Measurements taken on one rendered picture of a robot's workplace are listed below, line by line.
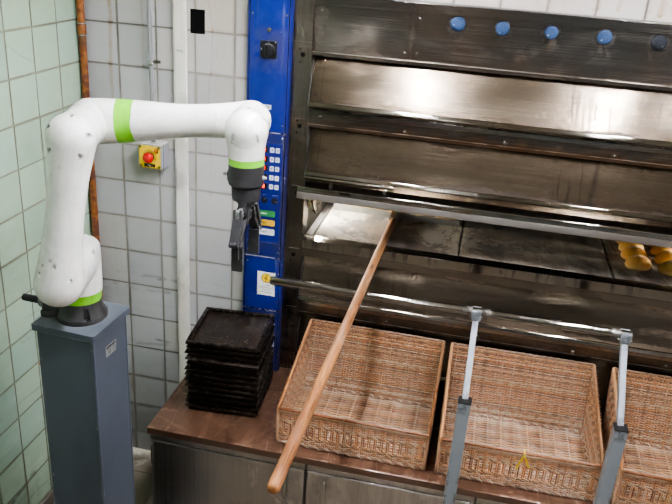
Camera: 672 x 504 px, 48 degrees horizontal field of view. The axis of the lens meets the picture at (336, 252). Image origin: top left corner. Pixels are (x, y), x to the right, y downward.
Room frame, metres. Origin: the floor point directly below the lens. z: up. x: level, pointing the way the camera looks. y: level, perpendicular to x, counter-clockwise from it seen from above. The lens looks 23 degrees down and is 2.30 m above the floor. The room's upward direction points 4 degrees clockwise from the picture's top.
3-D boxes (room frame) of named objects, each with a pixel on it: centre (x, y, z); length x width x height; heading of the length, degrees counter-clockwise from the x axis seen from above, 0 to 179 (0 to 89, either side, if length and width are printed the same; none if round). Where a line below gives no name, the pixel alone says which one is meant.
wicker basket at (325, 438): (2.41, -0.14, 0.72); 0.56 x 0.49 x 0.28; 79
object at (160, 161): (2.80, 0.73, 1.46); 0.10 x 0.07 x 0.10; 80
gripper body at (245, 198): (1.85, 0.24, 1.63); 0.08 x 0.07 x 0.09; 169
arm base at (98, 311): (1.97, 0.80, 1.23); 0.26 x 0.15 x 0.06; 76
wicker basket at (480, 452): (2.30, -0.71, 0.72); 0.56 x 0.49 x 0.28; 80
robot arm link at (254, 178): (1.85, 0.25, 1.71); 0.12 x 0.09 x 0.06; 79
